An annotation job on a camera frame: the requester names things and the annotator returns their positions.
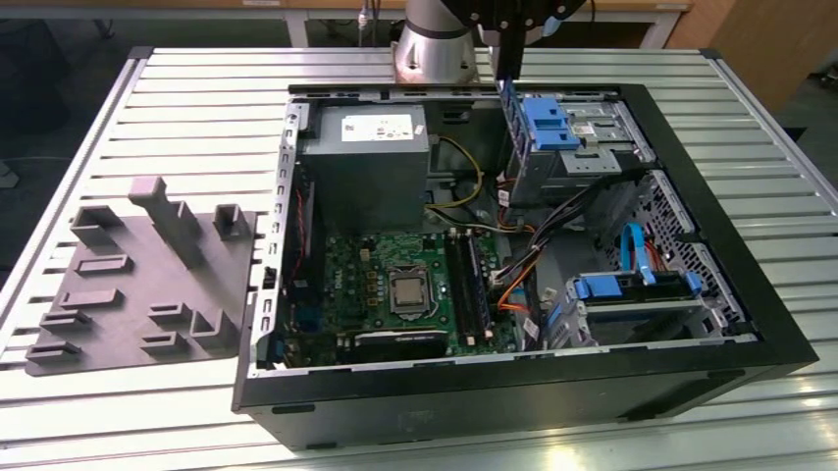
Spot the metal drive cage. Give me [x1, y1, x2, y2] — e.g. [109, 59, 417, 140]
[507, 95, 656, 207]

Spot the green motherboard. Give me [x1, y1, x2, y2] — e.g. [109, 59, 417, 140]
[280, 228, 524, 367]

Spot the black RAM slot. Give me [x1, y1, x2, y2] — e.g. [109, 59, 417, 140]
[445, 229, 475, 347]

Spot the black PC case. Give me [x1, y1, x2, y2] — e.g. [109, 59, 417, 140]
[229, 81, 824, 451]

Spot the yellow and black wire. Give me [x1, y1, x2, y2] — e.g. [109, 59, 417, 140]
[424, 135, 485, 212]

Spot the hard disk in blue carrier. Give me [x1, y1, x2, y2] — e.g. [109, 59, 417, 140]
[567, 272, 707, 303]

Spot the blue flat wire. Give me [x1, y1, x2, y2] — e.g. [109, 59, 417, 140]
[617, 221, 659, 288]

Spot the metal CPU socket cover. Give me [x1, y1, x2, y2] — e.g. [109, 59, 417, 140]
[385, 267, 436, 322]

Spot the grey parts rack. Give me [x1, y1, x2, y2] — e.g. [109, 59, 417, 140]
[22, 176, 257, 378]

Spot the black cable bundle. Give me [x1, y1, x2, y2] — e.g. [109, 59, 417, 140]
[489, 171, 647, 288]

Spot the orange wire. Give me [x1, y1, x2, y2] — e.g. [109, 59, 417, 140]
[495, 264, 539, 313]

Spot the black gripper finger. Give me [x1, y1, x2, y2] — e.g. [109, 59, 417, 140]
[493, 22, 525, 82]

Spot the brown wooden cabinet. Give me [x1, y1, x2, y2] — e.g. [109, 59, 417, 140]
[665, 0, 838, 117]

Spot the blue RAM stick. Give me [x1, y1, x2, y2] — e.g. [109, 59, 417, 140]
[499, 78, 525, 179]

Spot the black graphics card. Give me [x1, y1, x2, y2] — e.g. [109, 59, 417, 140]
[336, 327, 452, 365]

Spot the blue plastic drive latch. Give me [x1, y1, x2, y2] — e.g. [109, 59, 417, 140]
[521, 97, 583, 152]

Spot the grey metal disk bay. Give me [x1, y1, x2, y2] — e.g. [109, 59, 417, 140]
[563, 269, 764, 347]

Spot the silver CPU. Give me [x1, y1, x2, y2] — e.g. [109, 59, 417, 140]
[391, 279, 428, 308]

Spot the red twisted wire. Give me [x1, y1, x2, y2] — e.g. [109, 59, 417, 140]
[291, 185, 313, 286]

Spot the white desk frame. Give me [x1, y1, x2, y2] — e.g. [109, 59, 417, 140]
[90, 0, 695, 50]

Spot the grey power supply unit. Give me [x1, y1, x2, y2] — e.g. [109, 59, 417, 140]
[297, 105, 433, 236]

